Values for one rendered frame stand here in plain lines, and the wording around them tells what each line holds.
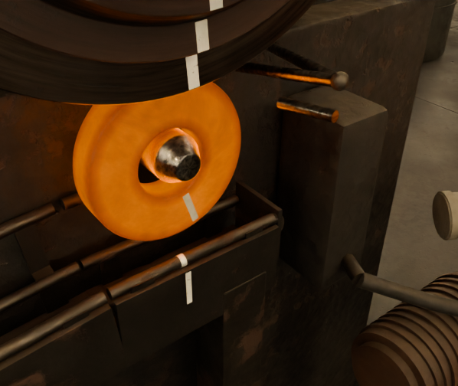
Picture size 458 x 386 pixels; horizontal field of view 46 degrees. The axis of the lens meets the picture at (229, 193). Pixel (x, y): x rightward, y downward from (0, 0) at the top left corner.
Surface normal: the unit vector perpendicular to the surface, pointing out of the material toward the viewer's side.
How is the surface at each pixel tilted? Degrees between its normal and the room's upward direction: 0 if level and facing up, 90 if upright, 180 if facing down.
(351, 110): 0
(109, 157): 90
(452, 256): 0
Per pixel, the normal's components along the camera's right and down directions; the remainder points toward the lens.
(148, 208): 0.61, 0.44
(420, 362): 0.32, -0.48
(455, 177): 0.01, -0.83
